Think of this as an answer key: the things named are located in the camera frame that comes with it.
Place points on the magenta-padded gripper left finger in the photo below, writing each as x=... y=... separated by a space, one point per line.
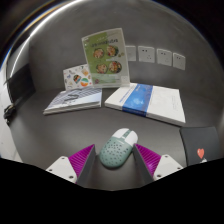
x=81 y=159

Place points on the green and white perforated mouse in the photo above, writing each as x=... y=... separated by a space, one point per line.
x=116 y=151

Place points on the grey striped book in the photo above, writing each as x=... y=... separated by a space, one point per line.
x=75 y=98

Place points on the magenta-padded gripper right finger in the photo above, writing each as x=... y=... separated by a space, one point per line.
x=149 y=158

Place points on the green menu sign stand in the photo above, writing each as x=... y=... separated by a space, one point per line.
x=106 y=58

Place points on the white book with blue band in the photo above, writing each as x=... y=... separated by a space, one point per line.
x=146 y=101

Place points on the black mouse pad, red heart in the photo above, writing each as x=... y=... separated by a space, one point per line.
x=200 y=140

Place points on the small white sticker card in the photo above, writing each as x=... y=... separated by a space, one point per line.
x=76 y=78

